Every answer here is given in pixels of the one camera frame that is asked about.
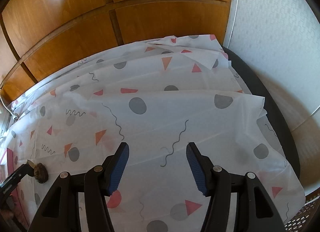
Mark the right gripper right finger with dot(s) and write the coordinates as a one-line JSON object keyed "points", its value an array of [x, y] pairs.
{"points": [[255, 210]]}

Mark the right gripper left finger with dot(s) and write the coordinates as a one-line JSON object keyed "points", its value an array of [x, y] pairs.
{"points": [[59, 210]]}

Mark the pink rimmed white tray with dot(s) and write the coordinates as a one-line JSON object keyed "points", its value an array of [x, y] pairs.
{"points": [[17, 209]]}

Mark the dark brown wrinkled fruit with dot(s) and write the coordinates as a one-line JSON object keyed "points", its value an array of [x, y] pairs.
{"points": [[40, 173]]}

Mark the wicker chair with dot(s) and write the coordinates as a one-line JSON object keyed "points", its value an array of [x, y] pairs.
{"points": [[306, 218]]}

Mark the purple cut sweet potato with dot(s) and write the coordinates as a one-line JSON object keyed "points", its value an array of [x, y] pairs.
{"points": [[31, 164]]}

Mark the white patterned tablecloth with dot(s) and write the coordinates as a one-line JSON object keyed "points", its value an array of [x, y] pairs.
{"points": [[157, 96]]}

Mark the wooden wall cabinet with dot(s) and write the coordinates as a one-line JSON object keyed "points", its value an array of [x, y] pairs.
{"points": [[40, 37]]}

